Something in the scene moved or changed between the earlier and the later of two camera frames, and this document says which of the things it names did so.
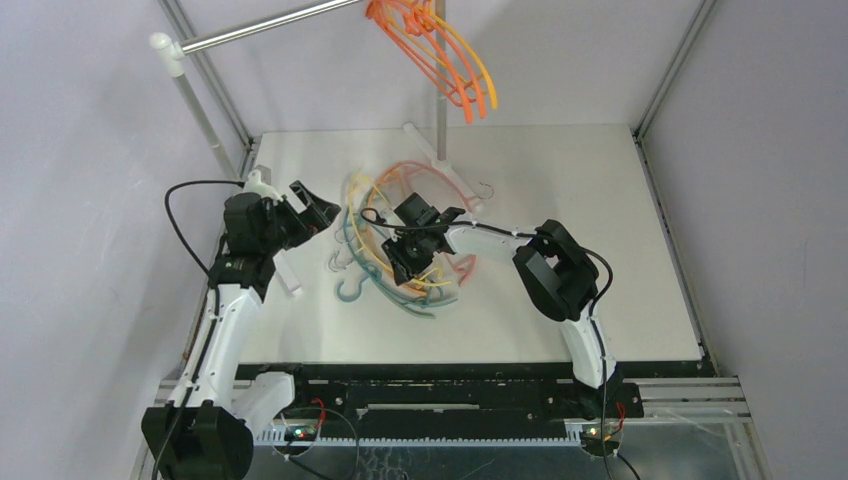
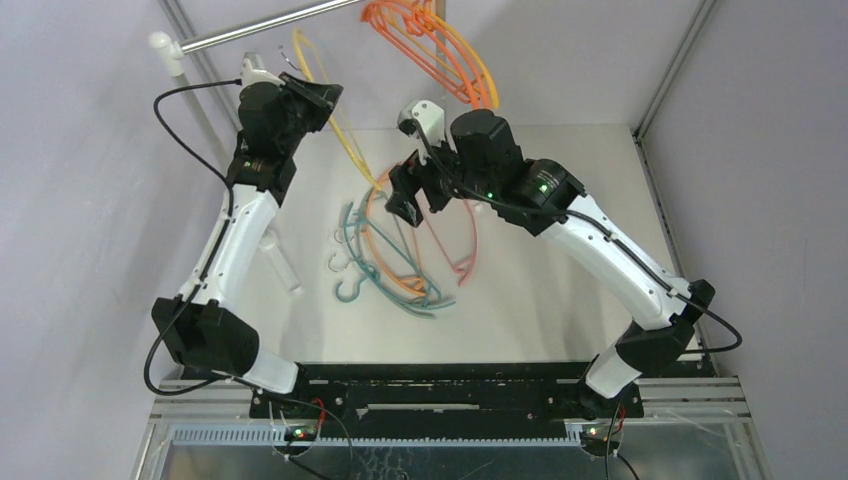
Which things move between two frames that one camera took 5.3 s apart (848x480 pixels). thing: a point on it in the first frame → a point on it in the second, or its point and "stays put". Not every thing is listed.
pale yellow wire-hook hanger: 362,252 → 335,123
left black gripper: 317,216 → 321,99
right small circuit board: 600,435 stays put
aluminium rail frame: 676,400 stays put
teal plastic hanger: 405,300 stays put
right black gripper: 411,248 → 404,192
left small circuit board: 300,433 stays put
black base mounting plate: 470,394 stays put
